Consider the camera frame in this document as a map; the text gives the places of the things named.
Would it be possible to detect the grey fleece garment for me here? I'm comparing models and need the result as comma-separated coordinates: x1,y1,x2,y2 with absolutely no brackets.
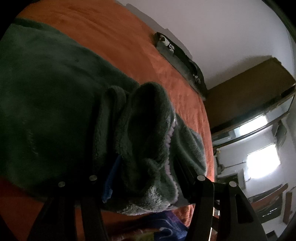
1,18,207,215

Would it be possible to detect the blue patterned cloth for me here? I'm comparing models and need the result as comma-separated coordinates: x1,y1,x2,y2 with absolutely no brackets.
102,185,194,240

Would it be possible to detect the dark wooden cabinet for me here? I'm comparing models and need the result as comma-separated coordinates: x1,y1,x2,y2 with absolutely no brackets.
204,57,295,137

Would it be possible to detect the orange bed blanket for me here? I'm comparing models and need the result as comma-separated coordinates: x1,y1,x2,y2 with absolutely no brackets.
1,1,214,240

